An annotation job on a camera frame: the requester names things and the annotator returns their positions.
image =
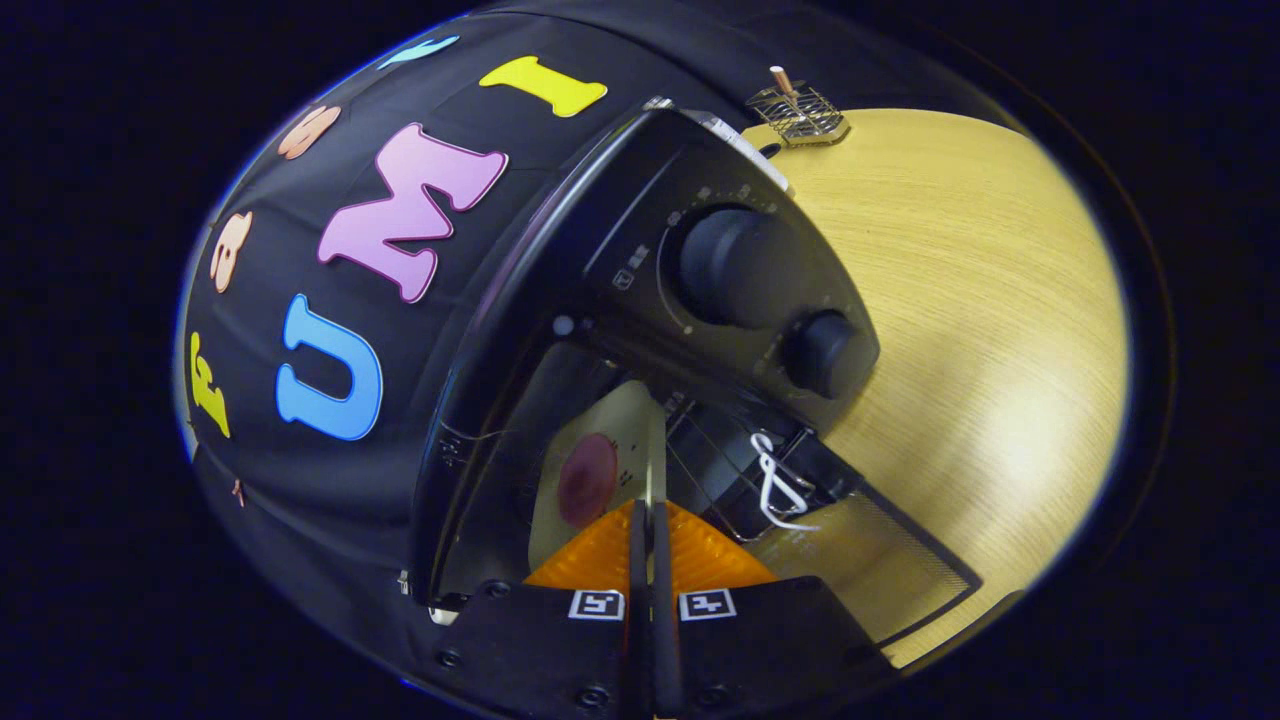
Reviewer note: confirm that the cream rectangular plate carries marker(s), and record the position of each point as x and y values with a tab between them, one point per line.
620	420

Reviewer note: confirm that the wooden stick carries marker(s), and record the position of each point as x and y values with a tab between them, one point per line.
781	80

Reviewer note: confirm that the black toaster oven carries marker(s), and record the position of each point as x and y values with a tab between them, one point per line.
740	270

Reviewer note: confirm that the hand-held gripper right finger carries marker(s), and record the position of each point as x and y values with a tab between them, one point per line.
760	640

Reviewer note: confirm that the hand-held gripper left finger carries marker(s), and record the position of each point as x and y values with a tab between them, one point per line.
540	640

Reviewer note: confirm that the small black disc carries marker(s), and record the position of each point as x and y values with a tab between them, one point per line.
768	151

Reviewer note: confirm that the pink round food slice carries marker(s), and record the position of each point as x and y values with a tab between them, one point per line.
587	480

